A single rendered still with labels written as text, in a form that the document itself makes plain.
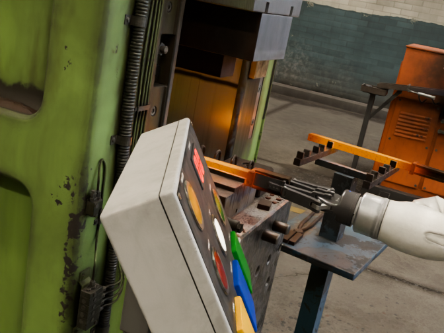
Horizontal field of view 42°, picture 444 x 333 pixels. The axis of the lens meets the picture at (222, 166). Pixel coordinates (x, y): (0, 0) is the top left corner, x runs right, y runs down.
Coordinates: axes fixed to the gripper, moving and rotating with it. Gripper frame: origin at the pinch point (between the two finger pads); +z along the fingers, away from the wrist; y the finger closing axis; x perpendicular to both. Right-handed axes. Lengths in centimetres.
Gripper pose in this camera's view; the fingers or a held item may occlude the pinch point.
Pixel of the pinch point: (270, 182)
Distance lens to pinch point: 131.4
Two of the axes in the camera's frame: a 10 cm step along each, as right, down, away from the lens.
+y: 4.1, -2.0, 8.9
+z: -8.9, -3.0, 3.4
